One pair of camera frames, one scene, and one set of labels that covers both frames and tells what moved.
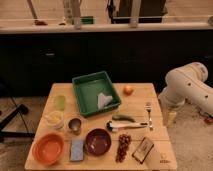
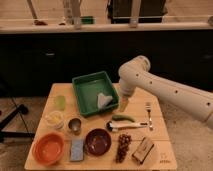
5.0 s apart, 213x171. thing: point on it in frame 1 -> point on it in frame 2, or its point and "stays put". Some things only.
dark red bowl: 98,141 stays put
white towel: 103,100 stays put
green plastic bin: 88,88 stays put
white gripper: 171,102 -> 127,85
